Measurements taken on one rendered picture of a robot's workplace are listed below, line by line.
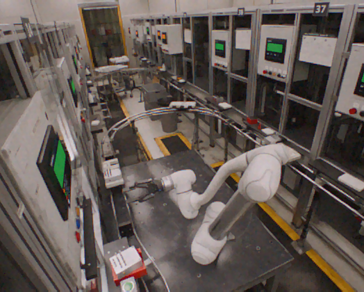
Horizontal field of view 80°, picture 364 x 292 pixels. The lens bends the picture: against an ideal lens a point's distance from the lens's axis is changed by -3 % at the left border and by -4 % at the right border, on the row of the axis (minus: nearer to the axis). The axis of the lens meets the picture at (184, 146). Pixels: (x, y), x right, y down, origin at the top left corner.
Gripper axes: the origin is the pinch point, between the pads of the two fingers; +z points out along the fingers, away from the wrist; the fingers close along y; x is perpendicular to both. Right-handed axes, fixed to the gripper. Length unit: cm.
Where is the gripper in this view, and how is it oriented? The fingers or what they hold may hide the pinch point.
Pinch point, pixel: (128, 195)
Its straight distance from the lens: 137.9
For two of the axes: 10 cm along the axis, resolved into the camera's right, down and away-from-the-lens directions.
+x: 3.8, 4.5, -8.1
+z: -9.2, 2.4, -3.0
